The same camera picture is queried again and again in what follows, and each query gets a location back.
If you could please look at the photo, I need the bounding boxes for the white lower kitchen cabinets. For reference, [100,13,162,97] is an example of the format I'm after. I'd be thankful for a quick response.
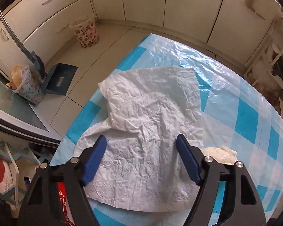
[1,0,282,67]

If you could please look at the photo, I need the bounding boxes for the white shelf rack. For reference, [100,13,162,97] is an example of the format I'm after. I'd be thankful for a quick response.
[244,17,283,93]

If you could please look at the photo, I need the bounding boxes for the red white plastic bag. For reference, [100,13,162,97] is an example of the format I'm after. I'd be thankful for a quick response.
[0,158,19,194]

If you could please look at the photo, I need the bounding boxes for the white paper napkin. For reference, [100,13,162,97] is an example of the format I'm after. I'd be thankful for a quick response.
[74,66,203,212]

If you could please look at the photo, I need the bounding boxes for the broom handle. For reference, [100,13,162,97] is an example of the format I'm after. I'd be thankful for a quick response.
[0,8,48,81]

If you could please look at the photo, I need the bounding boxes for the floral bag with trash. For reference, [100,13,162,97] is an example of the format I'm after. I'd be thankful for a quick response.
[6,65,45,105]

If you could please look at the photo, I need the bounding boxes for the red snack wrapper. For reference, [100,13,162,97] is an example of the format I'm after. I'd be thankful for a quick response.
[57,182,75,226]

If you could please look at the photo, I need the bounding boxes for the white tissue ball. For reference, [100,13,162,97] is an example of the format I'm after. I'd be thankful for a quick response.
[201,146,238,165]

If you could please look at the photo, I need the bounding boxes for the dark blue dustpan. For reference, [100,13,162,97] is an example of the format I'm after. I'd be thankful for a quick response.
[42,63,78,95]

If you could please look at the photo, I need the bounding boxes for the floral waste basket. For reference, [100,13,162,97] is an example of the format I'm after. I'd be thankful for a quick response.
[68,14,100,48]

